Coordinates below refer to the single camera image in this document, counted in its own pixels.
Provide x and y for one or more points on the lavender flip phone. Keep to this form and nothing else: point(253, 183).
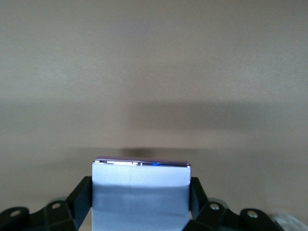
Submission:
point(139, 192)

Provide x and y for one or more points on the brown table cover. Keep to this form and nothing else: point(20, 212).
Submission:
point(154, 72)

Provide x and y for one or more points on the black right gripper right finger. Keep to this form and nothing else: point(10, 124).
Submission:
point(204, 214)

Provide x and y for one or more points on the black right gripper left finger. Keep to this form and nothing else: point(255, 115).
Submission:
point(72, 211)

